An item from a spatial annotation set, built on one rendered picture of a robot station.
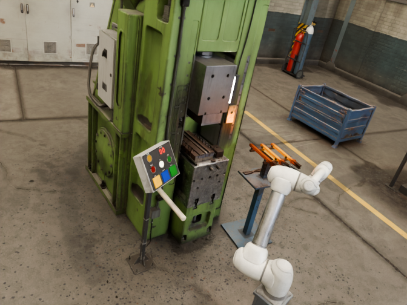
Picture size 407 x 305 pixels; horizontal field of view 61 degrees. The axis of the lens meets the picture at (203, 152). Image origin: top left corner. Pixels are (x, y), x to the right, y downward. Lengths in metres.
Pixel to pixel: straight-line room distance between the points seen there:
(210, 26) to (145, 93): 0.80
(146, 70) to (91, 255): 1.69
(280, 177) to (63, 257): 2.02
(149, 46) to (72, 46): 5.01
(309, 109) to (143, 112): 4.09
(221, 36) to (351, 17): 9.05
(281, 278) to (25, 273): 2.05
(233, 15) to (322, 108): 3.92
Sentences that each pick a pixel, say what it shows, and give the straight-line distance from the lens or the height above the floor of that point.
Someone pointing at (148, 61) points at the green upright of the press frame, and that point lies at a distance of 2.95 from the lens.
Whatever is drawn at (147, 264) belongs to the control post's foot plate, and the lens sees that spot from 3.29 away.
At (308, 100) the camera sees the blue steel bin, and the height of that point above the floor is 0.52.
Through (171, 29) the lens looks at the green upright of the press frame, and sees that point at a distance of 2.55.
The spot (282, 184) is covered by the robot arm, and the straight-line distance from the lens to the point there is 2.31.
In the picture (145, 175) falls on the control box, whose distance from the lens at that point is 2.47.
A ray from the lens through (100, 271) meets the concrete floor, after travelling 3.25.
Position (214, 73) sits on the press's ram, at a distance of 2.68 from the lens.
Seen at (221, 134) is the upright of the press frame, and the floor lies 1.06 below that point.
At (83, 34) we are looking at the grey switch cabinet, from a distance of 7.81.
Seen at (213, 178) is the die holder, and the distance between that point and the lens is 3.15.
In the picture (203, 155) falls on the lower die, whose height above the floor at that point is 0.98.
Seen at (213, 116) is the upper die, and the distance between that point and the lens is 2.85.
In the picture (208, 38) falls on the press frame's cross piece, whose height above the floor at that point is 1.93.
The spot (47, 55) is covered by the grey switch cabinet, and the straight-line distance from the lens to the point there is 7.83.
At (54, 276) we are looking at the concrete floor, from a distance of 3.25.
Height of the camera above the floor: 2.45
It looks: 29 degrees down
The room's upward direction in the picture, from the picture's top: 11 degrees clockwise
